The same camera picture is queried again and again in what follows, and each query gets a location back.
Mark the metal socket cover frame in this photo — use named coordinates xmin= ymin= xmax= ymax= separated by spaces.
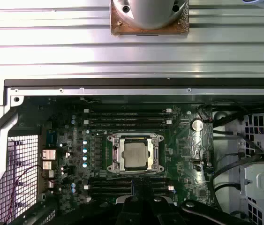
xmin=112 ymin=134 xmax=158 ymax=172

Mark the black open PC case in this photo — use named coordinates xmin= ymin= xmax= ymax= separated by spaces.
xmin=0 ymin=78 xmax=264 ymax=225

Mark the black RAM slot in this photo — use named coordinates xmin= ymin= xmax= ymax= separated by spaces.
xmin=84 ymin=119 xmax=173 ymax=128
xmin=84 ymin=108 xmax=173 ymax=118
xmin=84 ymin=178 xmax=175 ymax=195

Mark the metal drive cage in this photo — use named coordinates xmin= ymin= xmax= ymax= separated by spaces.
xmin=238 ymin=110 xmax=264 ymax=225

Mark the thin red black wire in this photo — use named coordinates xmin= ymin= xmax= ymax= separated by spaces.
xmin=11 ymin=164 xmax=44 ymax=221

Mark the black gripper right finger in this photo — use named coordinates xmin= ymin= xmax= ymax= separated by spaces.
xmin=142 ymin=178 xmax=254 ymax=225

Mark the green motherboard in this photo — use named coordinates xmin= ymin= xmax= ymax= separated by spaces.
xmin=21 ymin=96 xmax=214 ymax=211

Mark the black cable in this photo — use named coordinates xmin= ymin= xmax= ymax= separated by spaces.
xmin=211 ymin=150 xmax=264 ymax=202

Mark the CPU socket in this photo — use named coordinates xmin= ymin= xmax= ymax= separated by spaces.
xmin=106 ymin=132 xmax=165 ymax=174

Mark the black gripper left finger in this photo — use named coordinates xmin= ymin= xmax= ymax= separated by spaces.
xmin=81 ymin=178 xmax=143 ymax=225

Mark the silver coin battery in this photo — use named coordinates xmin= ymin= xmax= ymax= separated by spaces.
xmin=190 ymin=119 xmax=204 ymax=132

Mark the silver square CPU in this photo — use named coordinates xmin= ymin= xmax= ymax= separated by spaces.
xmin=122 ymin=138 xmax=151 ymax=170

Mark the thin wire locking lever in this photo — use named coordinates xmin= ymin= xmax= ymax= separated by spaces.
xmin=106 ymin=170 xmax=160 ymax=180
xmin=120 ymin=134 xmax=155 ymax=139

